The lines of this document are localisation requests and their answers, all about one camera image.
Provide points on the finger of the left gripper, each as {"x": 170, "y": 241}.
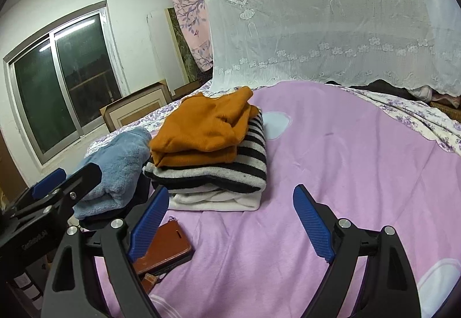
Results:
{"x": 65, "y": 196}
{"x": 49, "y": 183}

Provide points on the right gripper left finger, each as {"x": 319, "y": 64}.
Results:
{"x": 73, "y": 288}

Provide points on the lilac bed sheet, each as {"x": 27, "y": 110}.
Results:
{"x": 378, "y": 162}

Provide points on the pink striped cloth bundle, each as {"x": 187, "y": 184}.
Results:
{"x": 427, "y": 94}

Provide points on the orange knit child cardigan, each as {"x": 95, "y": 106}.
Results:
{"x": 204, "y": 130}

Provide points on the white lace mosquito net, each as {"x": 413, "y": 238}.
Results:
{"x": 407, "y": 43}

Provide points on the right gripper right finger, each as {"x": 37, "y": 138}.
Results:
{"x": 388, "y": 287}

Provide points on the pink floral hanging cloth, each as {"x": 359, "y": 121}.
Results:
{"x": 193, "y": 20}

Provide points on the purple floral white quilt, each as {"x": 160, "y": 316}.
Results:
{"x": 428, "y": 121}

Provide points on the black white striped folded garment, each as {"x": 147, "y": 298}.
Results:
{"x": 246, "y": 175}

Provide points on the aluminium sliding window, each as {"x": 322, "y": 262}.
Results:
{"x": 60, "y": 78}

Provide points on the light blue folded towel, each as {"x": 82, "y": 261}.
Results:
{"x": 121, "y": 162}

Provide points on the brown leather phone case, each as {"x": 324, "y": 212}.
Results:
{"x": 169, "y": 248}

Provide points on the wooden picture frame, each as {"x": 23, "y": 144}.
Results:
{"x": 136, "y": 105}

